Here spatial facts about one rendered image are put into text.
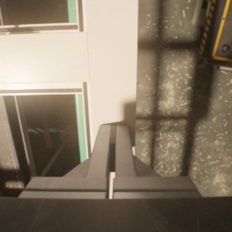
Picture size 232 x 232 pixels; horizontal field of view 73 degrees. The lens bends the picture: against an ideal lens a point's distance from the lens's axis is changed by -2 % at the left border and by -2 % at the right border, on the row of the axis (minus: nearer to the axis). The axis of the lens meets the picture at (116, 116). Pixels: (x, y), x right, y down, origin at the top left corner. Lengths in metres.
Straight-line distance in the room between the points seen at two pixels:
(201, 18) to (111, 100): 0.97
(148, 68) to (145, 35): 0.20
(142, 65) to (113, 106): 0.95
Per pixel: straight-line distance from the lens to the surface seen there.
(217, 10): 0.90
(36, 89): 0.23
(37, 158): 1.03
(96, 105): 0.15
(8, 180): 0.77
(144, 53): 1.10
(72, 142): 1.20
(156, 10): 1.15
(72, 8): 0.23
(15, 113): 0.65
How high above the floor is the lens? 1.08
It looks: 73 degrees down
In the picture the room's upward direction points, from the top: 179 degrees counter-clockwise
